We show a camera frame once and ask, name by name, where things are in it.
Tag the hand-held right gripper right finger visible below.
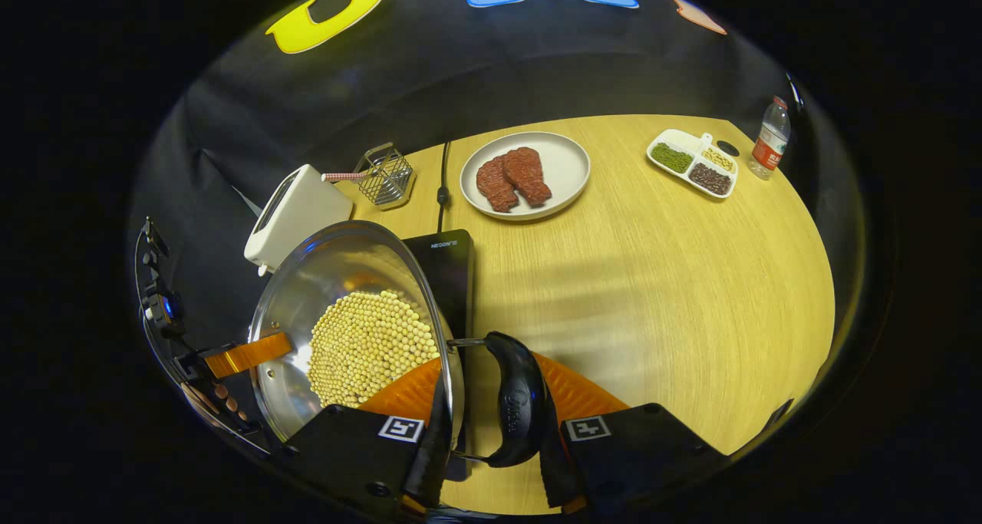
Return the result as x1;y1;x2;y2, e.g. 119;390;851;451
533;353;730;515

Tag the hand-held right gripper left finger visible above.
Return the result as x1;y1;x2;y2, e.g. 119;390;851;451
284;358;453;519

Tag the steel pot with soybeans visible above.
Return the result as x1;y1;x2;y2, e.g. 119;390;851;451
247;219;549;467

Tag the black induction cooktop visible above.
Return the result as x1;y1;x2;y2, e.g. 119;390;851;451
403;229;475;483

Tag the white toaster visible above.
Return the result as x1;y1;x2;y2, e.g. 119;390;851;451
244;163;355;275

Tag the brown steak piece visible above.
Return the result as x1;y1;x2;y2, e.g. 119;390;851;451
476;154;520;213
503;147;553;207

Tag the white round plate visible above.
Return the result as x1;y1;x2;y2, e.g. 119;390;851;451
460;131;592;222

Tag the white divided bean dish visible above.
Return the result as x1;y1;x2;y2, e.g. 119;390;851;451
646;129;739;200

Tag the black backdrop cloth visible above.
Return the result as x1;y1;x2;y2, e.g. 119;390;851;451
130;0;806;341

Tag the clear plastic water bottle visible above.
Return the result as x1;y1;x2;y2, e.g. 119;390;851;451
748;96;792;181

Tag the wire mesh basket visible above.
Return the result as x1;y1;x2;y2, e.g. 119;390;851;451
354;142;417;210

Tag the black power cable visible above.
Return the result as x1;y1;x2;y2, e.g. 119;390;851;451
435;140;454;233

